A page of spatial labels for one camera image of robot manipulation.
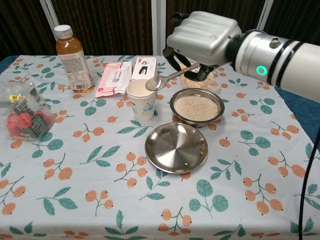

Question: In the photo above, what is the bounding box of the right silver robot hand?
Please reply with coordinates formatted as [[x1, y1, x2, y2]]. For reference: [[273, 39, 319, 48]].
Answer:
[[162, 11, 243, 81]]

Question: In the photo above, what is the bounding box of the metal spoon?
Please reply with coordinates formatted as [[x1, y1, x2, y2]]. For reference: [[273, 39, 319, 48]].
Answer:
[[145, 62, 201, 91]]

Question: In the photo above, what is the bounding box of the metal bowl of beige powder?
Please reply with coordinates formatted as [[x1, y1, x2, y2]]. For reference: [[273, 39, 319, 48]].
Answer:
[[169, 87, 225, 127]]

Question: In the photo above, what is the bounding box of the white paper cup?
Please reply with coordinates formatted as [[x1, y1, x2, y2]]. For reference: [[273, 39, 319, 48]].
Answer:
[[126, 79, 157, 122]]

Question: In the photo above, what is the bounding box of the clear snack bag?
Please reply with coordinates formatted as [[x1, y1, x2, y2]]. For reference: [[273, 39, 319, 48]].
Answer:
[[180, 62, 222, 92]]

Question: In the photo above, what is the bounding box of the white product box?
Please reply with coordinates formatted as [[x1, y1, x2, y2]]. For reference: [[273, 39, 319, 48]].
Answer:
[[130, 56, 159, 81]]

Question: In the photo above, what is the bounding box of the pink wet wipes pack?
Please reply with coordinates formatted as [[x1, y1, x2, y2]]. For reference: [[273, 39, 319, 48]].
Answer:
[[95, 61, 133, 99]]

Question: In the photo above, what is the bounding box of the steel plate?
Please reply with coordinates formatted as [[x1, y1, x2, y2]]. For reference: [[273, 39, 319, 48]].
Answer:
[[144, 122, 209, 175]]

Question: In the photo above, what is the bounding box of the amber tea bottle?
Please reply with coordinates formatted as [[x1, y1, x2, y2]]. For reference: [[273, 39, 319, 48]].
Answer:
[[54, 24, 95, 94]]

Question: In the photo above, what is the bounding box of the floral tablecloth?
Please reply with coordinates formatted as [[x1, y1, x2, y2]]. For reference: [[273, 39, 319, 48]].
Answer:
[[0, 54, 320, 240]]

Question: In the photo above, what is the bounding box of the clear box with red items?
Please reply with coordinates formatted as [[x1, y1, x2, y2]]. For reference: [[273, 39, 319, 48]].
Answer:
[[0, 80, 57, 143]]

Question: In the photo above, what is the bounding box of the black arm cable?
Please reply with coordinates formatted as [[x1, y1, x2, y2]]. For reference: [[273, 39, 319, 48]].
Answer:
[[297, 136, 320, 240]]

